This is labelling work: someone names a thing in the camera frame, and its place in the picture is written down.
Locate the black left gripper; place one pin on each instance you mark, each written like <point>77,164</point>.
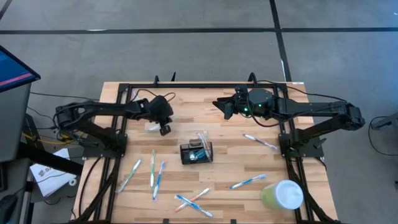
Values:
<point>165,130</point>

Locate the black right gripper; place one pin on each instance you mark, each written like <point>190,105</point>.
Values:
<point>241,105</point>

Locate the green toothbrush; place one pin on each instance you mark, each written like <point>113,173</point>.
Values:
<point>152,168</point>
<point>130,175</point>
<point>154,127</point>

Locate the orange toothbrush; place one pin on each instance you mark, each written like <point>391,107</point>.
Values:
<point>200,193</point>
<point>203,143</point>

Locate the blue toothbrush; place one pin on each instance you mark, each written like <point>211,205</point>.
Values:
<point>192,204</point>
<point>159,179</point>
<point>247,181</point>

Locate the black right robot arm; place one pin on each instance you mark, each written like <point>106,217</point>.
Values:
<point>311,107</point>

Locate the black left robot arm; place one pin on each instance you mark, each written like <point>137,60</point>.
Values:
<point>105,109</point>

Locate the green cup white lid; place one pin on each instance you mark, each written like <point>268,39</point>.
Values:
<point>284,194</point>

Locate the small white tape roll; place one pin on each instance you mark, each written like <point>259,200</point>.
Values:
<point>70,181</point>

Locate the black stand foot bar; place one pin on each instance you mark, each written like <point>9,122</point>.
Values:
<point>46,158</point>

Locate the white cardboard box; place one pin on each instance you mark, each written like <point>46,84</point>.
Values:
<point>49,174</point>

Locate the grey stand leg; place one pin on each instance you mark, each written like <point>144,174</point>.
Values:
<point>387,122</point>

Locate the large blue-screen monitor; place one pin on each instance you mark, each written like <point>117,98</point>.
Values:
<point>12,71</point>

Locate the black computer mouse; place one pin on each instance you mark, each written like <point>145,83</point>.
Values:
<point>7,208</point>

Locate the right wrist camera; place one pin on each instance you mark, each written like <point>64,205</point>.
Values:
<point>242,91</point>

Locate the black aluminium table frame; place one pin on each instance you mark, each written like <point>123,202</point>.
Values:
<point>202,85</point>

